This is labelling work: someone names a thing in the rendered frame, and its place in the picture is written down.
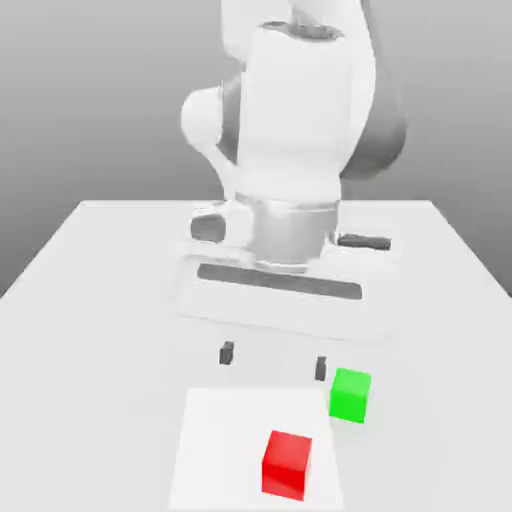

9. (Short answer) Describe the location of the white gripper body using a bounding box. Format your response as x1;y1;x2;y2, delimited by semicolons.
170;241;395;346

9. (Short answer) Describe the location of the small green cube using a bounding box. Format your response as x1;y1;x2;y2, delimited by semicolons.
328;367;373;425

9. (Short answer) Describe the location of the small red cube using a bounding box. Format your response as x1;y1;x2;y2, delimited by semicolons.
261;429;314;502

